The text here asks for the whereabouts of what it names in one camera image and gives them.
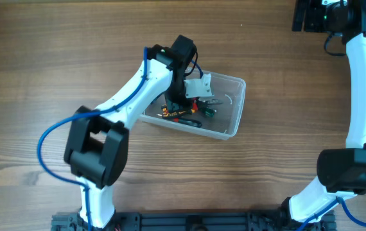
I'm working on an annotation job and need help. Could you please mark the orange black pliers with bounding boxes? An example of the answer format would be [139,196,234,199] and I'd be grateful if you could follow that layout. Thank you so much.
[161,103,198,119]

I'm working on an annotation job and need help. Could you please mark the red handled snips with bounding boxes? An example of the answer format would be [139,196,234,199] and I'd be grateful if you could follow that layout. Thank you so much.
[192,98,223,110]

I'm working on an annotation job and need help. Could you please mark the black red precision screwdriver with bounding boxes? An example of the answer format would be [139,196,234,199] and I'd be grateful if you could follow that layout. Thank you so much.
[172,117,202,128]

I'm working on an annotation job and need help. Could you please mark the green handled screwdriver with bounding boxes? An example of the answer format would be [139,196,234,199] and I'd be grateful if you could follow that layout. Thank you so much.
[199,107,216,118]

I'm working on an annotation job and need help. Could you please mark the clear plastic container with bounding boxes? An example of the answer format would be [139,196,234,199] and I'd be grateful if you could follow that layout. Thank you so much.
[139,69,246,140]

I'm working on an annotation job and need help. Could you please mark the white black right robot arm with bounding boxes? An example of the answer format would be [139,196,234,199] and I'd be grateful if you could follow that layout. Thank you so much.
[282,0,366,227]

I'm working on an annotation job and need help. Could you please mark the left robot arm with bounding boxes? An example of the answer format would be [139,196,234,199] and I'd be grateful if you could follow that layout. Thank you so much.
[64,35,197,230]

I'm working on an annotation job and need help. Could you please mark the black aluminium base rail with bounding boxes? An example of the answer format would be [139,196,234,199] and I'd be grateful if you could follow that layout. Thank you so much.
[50,210,337,231]

